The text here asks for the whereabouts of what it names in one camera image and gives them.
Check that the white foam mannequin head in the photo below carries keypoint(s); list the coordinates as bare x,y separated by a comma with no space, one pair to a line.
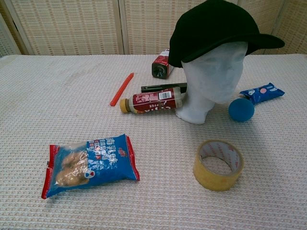
211,79

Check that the coffee bottle with red label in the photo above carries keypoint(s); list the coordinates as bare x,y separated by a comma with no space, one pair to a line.
153,99

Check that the red plastic stick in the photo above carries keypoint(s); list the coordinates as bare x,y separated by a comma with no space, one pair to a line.
121,89

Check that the dark red-labelled bottle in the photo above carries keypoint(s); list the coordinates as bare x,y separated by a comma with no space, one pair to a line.
161,66

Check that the blue snack bag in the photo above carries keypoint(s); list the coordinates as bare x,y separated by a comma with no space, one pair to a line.
96,165

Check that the yellow packing tape roll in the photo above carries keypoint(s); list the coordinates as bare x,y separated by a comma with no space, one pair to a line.
206,172

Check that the cream woven tablecloth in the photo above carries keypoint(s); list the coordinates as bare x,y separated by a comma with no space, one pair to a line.
72,115

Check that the blue foam ball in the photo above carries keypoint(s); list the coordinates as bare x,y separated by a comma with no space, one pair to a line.
241,110

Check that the black baseball cap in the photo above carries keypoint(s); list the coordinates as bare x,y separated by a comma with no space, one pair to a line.
211,28

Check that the small blue snack packet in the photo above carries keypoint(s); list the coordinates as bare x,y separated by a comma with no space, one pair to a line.
261,93

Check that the woven folding screen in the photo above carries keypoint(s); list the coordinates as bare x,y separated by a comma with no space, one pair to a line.
84,26

